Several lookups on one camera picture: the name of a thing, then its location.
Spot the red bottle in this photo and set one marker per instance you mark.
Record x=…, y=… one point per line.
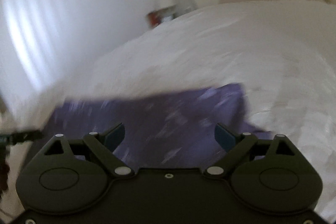
x=153, y=19

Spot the purple patterned hooded jacket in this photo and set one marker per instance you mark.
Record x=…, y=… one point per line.
x=171, y=130

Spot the white bed comforter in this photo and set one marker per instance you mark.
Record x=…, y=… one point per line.
x=281, y=52

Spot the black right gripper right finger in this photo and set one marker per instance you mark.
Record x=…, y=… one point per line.
x=236, y=146

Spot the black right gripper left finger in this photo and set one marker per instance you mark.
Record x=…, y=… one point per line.
x=102, y=146

